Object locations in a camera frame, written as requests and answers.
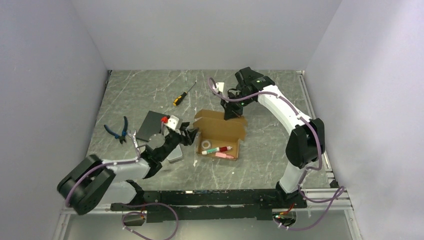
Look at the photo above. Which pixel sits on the pink tube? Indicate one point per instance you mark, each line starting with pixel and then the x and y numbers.
pixel 224 155

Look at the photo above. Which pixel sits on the silver wrench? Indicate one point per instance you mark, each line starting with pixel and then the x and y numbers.
pixel 137 147

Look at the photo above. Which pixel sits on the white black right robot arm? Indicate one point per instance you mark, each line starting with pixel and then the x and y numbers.
pixel 306 143

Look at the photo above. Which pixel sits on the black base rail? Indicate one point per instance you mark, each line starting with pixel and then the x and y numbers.
pixel 166 205

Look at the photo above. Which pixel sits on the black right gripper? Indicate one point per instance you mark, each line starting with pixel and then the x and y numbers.
pixel 230 111

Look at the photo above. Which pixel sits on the red white small bottle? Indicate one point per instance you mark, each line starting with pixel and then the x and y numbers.
pixel 225 148

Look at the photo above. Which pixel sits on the clear tape roll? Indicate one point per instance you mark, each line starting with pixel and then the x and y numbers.
pixel 206 144

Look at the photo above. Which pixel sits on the yellow black screwdriver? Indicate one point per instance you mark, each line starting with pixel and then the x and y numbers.
pixel 178 100

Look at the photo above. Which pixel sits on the black box near left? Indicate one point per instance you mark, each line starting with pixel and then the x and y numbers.
pixel 151 125

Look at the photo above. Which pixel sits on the brown cardboard box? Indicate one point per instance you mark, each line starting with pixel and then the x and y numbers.
pixel 219 132

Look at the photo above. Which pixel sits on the aluminium frame rail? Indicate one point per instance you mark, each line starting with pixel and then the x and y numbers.
pixel 319 198

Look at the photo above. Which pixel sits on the white plastic case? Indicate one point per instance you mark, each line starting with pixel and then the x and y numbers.
pixel 176 155

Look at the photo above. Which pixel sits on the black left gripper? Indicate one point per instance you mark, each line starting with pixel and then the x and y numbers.
pixel 189 135

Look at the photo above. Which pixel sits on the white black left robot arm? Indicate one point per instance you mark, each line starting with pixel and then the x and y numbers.
pixel 95 181

